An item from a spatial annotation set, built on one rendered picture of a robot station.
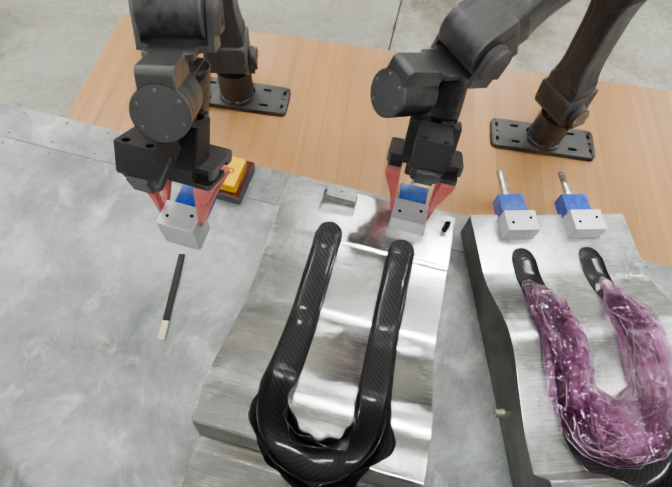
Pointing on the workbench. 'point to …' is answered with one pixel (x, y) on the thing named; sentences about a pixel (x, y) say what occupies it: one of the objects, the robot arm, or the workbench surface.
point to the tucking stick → (171, 297)
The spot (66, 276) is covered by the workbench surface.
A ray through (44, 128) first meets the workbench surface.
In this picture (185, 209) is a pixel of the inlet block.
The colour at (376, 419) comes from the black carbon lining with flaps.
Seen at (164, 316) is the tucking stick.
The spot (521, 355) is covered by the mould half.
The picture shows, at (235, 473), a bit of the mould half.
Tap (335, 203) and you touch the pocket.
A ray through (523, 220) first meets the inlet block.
